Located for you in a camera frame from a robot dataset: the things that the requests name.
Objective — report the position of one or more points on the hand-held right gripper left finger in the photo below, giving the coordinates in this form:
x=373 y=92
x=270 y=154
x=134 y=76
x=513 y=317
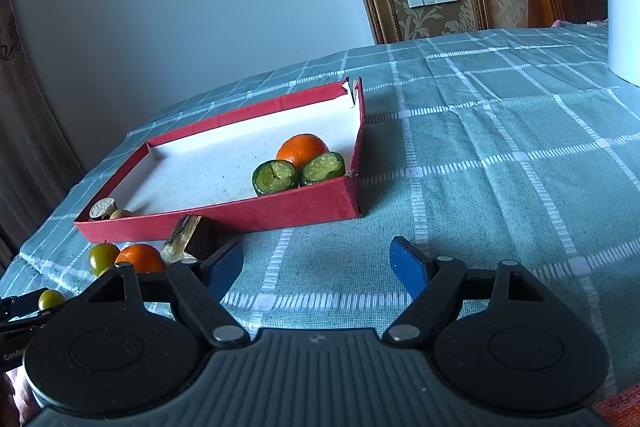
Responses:
x=225 y=269

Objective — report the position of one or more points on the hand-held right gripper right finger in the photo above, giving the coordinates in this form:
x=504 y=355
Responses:
x=407 y=264

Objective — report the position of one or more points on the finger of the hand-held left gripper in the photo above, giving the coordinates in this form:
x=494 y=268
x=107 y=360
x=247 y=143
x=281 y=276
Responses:
x=25 y=323
x=20 y=303

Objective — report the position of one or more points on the green tomato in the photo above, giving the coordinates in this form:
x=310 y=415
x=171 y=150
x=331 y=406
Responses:
x=51 y=300
x=104 y=257

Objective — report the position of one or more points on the orange tangerine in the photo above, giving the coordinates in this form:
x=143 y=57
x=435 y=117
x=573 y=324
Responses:
x=301 y=148
x=141 y=259

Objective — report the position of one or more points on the red shallow cardboard box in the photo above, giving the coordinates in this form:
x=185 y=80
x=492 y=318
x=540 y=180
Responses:
x=300 y=207

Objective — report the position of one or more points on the green cucumber piece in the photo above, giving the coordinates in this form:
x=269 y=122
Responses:
x=322 y=168
x=274 y=177

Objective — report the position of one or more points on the small brown round fruit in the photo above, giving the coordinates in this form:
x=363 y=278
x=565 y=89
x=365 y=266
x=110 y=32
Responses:
x=121 y=214

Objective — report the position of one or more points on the dark patterned curtain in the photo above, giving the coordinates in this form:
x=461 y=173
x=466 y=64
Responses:
x=25 y=157

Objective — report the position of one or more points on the pink floral towel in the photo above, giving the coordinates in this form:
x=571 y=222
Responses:
x=622 y=407

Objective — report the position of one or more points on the small pink cloth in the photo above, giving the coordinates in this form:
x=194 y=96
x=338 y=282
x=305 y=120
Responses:
x=560 y=24

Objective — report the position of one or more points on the white electric kettle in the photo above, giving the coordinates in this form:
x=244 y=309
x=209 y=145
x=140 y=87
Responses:
x=622 y=2

